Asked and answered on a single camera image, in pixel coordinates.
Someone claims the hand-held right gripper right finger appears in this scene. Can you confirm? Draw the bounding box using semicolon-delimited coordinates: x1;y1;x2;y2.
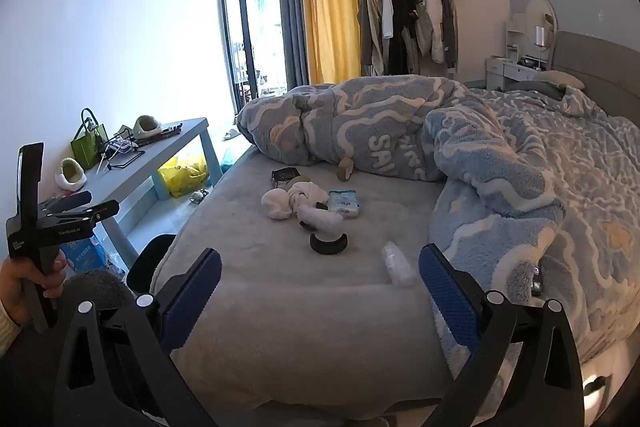
419;244;586;427

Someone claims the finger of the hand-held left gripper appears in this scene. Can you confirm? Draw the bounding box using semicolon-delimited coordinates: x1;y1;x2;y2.
40;191;93;214
55;202;120;224

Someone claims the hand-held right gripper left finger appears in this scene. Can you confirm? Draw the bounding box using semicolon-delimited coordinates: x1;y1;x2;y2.
54;248;222;427

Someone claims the black tape roll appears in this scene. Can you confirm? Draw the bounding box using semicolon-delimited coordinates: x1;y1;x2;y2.
310;231;348;255

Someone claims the blue tissue packet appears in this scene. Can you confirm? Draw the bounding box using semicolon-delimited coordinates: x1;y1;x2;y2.
327;190;362;219

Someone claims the knotted white sock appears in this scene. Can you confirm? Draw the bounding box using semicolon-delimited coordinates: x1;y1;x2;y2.
287;181;326;208

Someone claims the person's left hand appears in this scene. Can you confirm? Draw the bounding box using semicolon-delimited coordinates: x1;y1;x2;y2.
0;253;68;325

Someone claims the green plush slipper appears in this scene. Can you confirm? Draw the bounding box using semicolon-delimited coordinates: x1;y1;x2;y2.
134;115;162;140
55;158;87;192

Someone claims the blue printed package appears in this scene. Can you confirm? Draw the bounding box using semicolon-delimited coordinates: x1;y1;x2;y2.
65;232;113;273

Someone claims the green handbag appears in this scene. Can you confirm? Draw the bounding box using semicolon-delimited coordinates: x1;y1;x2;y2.
71;108;110;170

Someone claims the yellow plastic bag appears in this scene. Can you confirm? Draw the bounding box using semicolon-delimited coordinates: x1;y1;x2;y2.
157;155;208;198

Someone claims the blue-grey side table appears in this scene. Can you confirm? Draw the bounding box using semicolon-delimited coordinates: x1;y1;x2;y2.
37;118;223;268

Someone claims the grey bed mattress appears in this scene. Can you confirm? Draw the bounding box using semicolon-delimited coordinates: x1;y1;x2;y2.
155;82;640;427

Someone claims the cream sock ball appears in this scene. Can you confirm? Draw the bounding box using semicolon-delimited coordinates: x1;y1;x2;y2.
262;188;296;221

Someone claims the rolled white sock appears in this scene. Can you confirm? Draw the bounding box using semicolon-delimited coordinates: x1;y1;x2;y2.
299;202;346;240

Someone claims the blue patterned fleece blanket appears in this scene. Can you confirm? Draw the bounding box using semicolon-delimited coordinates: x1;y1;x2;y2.
235;74;640;373

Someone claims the dark grey pillow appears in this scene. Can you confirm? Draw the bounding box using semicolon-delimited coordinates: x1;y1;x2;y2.
507;80;566;100

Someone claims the white vanity table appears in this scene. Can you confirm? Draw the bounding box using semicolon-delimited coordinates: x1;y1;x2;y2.
485;19;551;90

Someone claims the black framed glass door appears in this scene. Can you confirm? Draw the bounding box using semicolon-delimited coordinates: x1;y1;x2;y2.
218;0;288;118

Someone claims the beige pillow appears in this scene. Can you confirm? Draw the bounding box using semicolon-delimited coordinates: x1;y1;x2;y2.
532;69;586;90

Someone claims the dark grey hanging coat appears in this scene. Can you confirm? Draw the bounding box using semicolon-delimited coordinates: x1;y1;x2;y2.
437;0;459;70

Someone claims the white hanging puffer jacket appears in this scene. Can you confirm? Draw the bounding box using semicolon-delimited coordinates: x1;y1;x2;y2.
417;0;448;62

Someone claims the grey upholstered headboard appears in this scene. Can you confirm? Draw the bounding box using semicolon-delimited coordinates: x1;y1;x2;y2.
550;31;640;122

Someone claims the beige hanging jacket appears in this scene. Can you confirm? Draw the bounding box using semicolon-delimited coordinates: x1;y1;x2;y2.
364;0;386;75

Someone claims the white hanging shirt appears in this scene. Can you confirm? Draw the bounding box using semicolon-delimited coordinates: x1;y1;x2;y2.
382;0;396;40

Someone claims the round white mirror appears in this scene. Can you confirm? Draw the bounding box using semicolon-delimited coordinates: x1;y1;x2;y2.
526;0;557;32

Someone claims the black wire stand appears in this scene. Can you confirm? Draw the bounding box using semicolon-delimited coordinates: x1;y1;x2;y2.
97;142;146;172

